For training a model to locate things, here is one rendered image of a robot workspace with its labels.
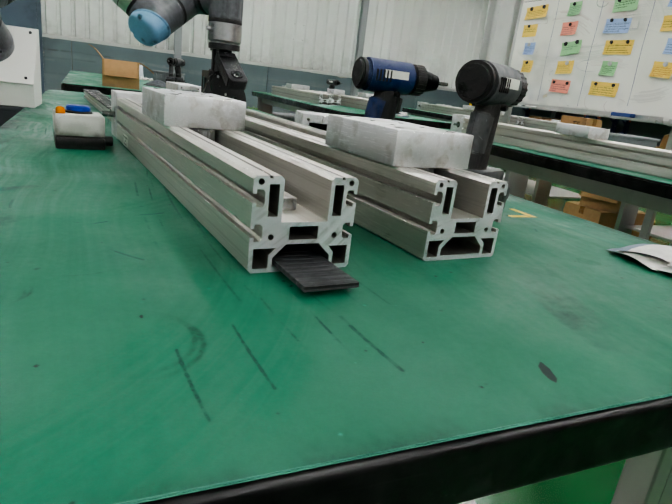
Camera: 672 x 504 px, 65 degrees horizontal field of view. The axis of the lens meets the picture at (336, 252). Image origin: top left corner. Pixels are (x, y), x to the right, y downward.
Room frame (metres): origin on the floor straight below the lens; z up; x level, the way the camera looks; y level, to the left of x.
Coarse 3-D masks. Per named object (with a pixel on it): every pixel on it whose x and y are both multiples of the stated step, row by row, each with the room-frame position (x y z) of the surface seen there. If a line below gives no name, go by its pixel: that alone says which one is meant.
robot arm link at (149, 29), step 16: (112, 0) 1.21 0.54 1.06; (128, 0) 1.19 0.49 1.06; (144, 0) 1.19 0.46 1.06; (160, 0) 1.22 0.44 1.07; (176, 0) 1.24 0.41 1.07; (144, 16) 1.17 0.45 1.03; (160, 16) 1.19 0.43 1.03; (176, 16) 1.23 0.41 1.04; (144, 32) 1.18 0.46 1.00; (160, 32) 1.19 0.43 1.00
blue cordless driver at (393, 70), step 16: (368, 64) 1.01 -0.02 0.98; (384, 64) 1.03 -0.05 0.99; (400, 64) 1.04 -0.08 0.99; (352, 80) 1.05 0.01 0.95; (368, 80) 1.02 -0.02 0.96; (384, 80) 1.02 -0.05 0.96; (400, 80) 1.03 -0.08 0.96; (416, 80) 1.05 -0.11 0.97; (432, 80) 1.07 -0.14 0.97; (384, 96) 1.04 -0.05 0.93; (368, 112) 1.04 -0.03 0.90; (384, 112) 1.04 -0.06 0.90
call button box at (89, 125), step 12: (60, 120) 0.91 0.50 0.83; (72, 120) 0.92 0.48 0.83; (84, 120) 0.93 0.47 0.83; (96, 120) 0.94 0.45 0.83; (60, 132) 0.91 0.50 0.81; (72, 132) 0.92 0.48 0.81; (84, 132) 0.93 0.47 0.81; (96, 132) 0.94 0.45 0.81; (60, 144) 0.91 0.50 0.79; (72, 144) 0.92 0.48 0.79; (84, 144) 0.93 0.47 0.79; (96, 144) 0.94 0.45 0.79; (108, 144) 0.98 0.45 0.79
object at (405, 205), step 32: (256, 128) 0.94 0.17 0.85; (288, 128) 0.88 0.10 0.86; (320, 160) 0.73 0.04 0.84; (352, 160) 0.66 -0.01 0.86; (384, 192) 0.59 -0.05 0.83; (416, 192) 0.56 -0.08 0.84; (448, 192) 0.54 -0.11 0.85; (480, 192) 0.57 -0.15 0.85; (384, 224) 0.58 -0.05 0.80; (416, 224) 0.55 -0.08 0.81; (448, 224) 0.53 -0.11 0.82; (480, 224) 0.56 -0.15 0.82; (416, 256) 0.53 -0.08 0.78; (448, 256) 0.54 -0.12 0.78; (480, 256) 0.56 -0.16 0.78
